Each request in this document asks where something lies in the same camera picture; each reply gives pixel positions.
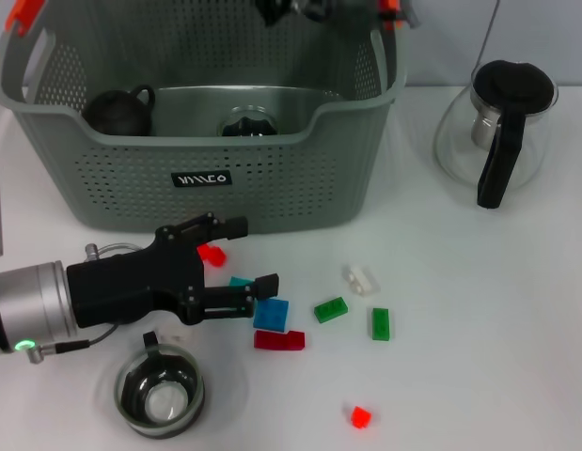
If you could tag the grey-green perforated plastic storage bin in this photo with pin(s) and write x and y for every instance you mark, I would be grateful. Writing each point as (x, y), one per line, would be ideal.
(272, 188)

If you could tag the green toy brick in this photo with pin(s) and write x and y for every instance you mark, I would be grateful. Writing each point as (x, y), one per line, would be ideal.
(381, 324)
(330, 310)

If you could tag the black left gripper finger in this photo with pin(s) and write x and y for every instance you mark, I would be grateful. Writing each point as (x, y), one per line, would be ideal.
(224, 303)
(210, 228)

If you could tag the teal square toy plate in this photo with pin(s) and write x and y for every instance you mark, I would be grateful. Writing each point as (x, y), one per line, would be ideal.
(241, 282)

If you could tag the small orange-red toy brick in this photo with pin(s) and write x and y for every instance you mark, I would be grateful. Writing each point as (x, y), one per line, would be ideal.
(360, 417)

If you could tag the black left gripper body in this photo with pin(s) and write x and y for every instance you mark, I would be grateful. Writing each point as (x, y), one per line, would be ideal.
(126, 286)

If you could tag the dark red long toy brick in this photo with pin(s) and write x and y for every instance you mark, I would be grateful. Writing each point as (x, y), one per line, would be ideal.
(281, 340)

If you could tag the black clay teapot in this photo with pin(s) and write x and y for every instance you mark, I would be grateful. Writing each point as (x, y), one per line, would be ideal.
(116, 113)

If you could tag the blue square toy brick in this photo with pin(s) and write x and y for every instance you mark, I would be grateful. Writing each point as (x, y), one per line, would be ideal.
(272, 315)

